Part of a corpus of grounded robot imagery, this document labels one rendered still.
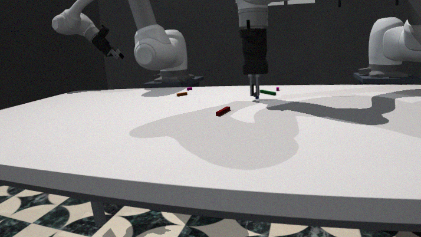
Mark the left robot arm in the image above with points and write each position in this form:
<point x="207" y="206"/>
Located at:
<point x="389" y="43"/>

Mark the red rod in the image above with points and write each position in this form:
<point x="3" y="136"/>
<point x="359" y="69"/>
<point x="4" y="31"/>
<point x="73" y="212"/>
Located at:
<point x="222" y="111"/>

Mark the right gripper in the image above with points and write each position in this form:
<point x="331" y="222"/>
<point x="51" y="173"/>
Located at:
<point x="97" y="37"/>

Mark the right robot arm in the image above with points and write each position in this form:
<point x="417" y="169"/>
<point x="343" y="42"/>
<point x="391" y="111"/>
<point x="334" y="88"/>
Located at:
<point x="155" y="48"/>

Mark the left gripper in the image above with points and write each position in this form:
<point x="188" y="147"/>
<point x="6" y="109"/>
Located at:
<point x="254" y="63"/>

